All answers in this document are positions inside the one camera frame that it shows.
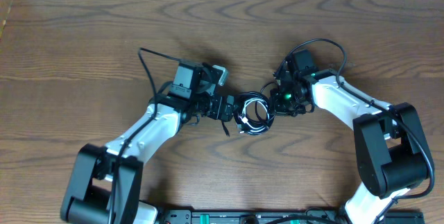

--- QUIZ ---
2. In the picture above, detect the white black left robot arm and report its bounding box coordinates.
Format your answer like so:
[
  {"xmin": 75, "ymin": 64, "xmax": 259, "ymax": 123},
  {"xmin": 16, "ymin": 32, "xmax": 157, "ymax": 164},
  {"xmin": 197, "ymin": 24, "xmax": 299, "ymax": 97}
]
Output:
[{"xmin": 60, "ymin": 61, "xmax": 234, "ymax": 223}]

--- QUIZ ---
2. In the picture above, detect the black USB cable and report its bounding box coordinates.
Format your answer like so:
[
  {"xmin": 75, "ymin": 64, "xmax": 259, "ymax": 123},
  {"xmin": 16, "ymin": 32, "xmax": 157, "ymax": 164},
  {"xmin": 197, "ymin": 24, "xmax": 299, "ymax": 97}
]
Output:
[{"xmin": 221, "ymin": 80, "xmax": 278, "ymax": 137}]

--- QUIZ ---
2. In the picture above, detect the white USB cable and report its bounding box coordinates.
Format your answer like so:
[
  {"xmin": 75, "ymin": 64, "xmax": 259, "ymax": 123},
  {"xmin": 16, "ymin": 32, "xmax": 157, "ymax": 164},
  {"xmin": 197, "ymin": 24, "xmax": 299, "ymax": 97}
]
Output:
[{"xmin": 239, "ymin": 97, "xmax": 270, "ymax": 133}]

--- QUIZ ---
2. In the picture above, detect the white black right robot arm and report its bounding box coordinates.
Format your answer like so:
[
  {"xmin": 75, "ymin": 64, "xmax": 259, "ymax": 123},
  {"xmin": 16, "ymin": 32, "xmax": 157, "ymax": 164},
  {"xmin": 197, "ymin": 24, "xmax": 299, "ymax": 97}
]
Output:
[{"xmin": 270, "ymin": 49, "xmax": 434, "ymax": 223}]

